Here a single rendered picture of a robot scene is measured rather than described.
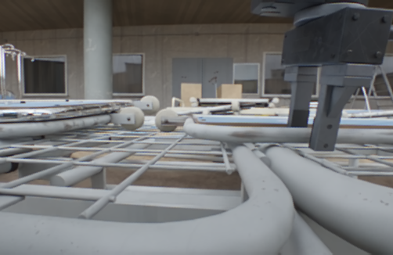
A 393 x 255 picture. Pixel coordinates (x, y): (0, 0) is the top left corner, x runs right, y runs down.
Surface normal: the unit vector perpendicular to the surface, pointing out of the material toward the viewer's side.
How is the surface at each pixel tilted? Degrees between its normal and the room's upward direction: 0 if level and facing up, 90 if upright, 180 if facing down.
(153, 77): 90
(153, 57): 90
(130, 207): 90
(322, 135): 101
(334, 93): 90
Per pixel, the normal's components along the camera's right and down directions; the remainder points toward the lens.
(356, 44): 0.03, 0.27
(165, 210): -0.08, 0.07
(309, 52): -1.00, -0.02
